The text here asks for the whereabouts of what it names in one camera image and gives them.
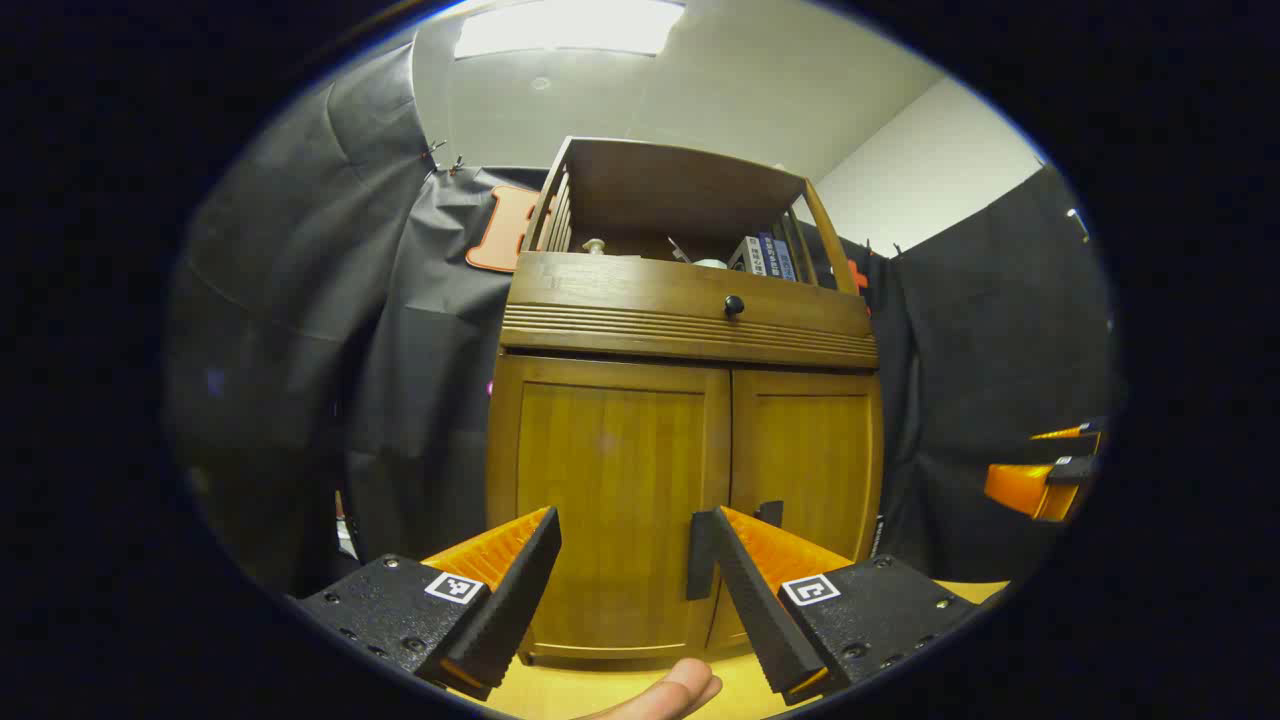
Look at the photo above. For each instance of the wooden drawer with black knob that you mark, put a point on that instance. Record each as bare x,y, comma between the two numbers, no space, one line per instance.
620,290

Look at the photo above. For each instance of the black backdrop cloth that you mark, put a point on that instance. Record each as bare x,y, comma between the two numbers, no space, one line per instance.
300,350

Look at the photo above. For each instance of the ceiling light panel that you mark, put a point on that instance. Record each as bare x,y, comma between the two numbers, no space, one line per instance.
570,25

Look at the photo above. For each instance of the wooden cabinet door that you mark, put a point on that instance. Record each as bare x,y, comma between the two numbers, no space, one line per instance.
610,480
810,450

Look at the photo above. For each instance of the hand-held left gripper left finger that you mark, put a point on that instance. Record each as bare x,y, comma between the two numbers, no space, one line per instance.
520,590

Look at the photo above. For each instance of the wooden double-door shoe cabinet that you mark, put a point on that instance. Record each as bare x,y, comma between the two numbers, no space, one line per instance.
690,180

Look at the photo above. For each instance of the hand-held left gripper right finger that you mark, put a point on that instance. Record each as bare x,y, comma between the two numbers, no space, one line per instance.
760,620

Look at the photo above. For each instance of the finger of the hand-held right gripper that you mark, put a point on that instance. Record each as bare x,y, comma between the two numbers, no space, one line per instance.
1085,431
1030,488

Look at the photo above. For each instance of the white book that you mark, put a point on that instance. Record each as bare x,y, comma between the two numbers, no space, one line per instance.
745,255

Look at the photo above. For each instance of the grey-blue book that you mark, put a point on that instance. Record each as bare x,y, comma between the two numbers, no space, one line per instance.
786,262

